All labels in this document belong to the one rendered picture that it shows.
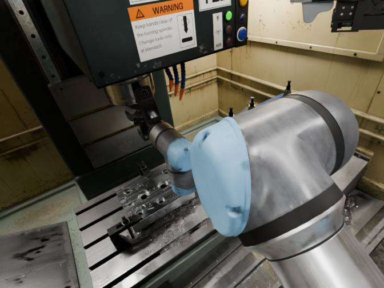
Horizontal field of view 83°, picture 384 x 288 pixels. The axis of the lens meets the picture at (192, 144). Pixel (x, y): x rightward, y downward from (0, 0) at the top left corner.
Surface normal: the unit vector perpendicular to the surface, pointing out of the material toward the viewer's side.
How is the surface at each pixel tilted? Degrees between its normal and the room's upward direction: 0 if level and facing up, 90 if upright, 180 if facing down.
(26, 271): 24
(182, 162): 91
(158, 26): 90
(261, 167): 46
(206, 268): 8
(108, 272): 0
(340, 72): 90
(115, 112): 90
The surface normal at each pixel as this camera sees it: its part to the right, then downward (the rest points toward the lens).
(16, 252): 0.24, -0.89
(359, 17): -0.45, 0.57
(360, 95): -0.83, 0.40
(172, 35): 0.54, 0.46
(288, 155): 0.15, -0.44
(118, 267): -0.11, -0.79
